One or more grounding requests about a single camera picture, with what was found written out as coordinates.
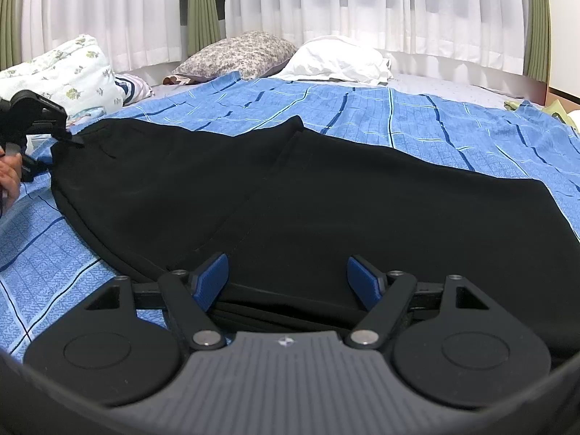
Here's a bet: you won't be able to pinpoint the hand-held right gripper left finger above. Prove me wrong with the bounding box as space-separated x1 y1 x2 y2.
84 253 229 352

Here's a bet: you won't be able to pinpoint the yellow-green cloth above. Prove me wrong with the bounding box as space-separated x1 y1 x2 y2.
504 99 580 124

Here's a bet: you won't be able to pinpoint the blue checked blanket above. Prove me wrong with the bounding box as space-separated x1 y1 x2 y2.
0 70 580 360

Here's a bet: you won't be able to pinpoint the person's left hand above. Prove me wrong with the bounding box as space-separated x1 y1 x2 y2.
0 145 22 204

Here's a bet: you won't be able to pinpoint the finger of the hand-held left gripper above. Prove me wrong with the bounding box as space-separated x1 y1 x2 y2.
18 153 51 184
10 90 70 137

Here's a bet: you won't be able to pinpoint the white sheer curtain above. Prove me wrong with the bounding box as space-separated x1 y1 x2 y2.
224 0 530 73
20 0 183 73

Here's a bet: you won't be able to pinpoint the navy striped white cloth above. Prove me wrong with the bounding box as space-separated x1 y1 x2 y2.
112 74 156 106

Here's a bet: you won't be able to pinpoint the white bed sheet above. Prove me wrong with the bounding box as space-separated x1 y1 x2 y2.
387 71 544 110

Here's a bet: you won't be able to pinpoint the white floral quilt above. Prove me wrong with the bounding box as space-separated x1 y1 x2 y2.
0 34 127 155

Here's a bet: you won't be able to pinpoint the white pillow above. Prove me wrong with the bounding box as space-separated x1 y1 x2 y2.
274 35 394 86

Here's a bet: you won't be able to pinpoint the green curtain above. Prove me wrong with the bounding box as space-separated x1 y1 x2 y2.
525 0 552 83
0 0 24 72
187 0 226 54

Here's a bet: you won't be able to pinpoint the floral pillow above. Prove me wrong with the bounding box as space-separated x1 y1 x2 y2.
171 31 298 83

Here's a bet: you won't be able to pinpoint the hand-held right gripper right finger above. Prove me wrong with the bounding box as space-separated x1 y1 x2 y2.
345 254 494 351

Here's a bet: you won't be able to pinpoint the wooden bed frame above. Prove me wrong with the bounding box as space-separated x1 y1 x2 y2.
526 73 580 115

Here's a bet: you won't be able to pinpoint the black pants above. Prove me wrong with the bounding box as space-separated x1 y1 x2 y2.
49 115 580 360

